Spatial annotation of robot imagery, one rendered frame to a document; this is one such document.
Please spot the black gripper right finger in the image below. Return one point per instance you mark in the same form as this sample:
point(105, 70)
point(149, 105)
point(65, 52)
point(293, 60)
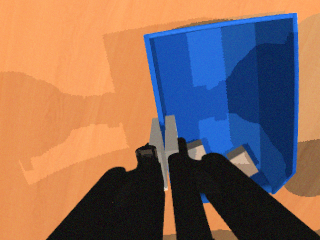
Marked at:
point(249, 211)

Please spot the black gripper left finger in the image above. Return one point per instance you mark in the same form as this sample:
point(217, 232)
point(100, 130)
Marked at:
point(95, 217)

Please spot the blue bin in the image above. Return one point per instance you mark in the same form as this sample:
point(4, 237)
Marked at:
point(233, 86)

